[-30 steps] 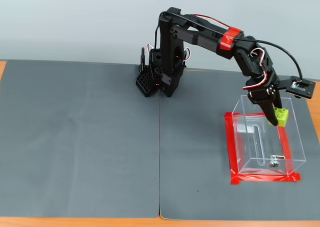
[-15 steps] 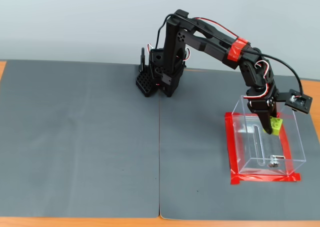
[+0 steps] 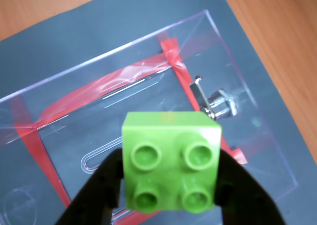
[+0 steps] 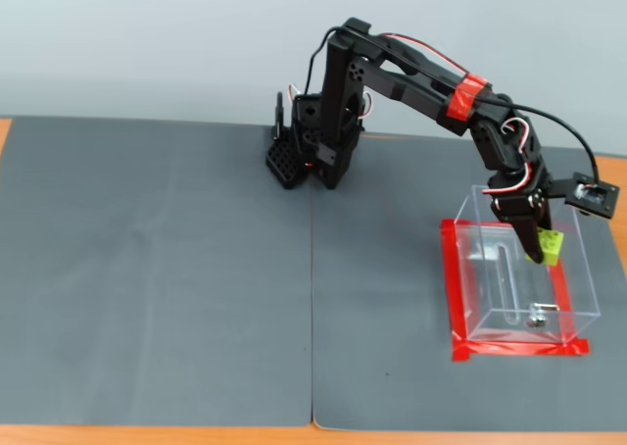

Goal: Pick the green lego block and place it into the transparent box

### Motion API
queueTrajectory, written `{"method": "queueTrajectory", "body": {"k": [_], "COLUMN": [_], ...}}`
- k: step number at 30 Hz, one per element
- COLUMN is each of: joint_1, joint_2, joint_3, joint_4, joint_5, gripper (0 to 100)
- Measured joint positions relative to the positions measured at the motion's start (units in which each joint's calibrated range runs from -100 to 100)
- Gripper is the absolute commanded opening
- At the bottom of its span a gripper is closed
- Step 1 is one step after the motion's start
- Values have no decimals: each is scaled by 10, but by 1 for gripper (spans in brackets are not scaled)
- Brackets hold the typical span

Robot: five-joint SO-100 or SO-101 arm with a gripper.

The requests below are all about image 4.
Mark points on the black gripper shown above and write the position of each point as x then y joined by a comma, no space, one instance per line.
515,209

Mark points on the green lego block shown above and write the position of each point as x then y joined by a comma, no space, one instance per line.
551,249

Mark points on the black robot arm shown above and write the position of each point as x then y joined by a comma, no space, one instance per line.
406,89

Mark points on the transparent plastic box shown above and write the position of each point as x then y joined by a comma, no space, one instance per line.
490,288

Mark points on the small metal bolt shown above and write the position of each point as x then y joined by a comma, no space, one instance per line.
536,309

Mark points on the red tape wrap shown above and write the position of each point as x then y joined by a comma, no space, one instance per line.
465,99

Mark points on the gray rubber mat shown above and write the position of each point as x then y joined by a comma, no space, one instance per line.
401,293
147,268

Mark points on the black perforated table clamp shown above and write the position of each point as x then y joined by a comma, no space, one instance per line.
286,163

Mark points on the black clamp knob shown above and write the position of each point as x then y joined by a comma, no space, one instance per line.
279,109

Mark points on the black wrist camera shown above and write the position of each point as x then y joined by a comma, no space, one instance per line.
595,197

